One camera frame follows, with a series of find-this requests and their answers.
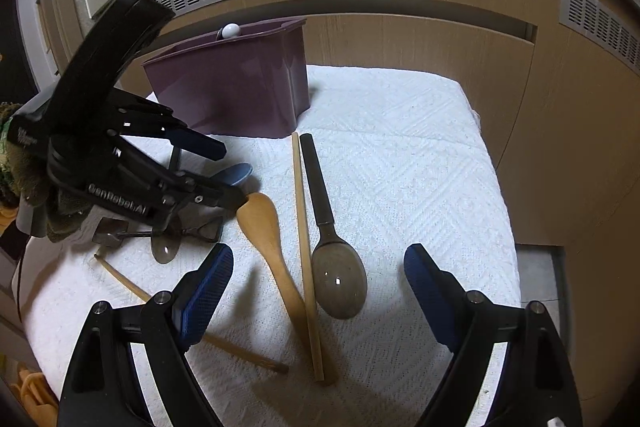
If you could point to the dark square spatula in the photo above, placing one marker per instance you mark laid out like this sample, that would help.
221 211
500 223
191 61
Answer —
107 232

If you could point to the blue rice paddle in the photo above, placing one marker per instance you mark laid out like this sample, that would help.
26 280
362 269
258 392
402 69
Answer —
239 174

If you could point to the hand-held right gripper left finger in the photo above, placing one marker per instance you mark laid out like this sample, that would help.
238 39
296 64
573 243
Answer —
210 292

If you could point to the steel spoon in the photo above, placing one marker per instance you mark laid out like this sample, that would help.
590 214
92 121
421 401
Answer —
165 252

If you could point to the short grey vent grille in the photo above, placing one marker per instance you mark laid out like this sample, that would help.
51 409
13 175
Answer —
600 22

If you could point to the purple plastic container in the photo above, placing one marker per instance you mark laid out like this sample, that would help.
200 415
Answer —
225 87

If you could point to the yellow plastic object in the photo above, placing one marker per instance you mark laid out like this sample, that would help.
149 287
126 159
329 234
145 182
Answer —
30 389

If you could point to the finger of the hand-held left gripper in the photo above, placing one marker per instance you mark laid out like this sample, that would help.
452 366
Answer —
200 146
225 199

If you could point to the wooden chopstick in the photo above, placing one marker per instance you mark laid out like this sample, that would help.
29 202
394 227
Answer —
250 357
303 247

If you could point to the white textured towel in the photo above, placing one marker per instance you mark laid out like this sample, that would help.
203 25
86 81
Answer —
400 157

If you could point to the person's left hand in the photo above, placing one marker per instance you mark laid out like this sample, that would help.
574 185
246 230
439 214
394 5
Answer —
25 167

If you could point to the grey metal utensil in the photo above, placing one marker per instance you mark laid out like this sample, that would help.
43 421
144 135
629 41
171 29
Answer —
207 232

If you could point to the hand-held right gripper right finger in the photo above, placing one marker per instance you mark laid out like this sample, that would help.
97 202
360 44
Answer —
425 287

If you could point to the wooden spoon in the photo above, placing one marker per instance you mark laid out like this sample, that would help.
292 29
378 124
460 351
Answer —
260 227

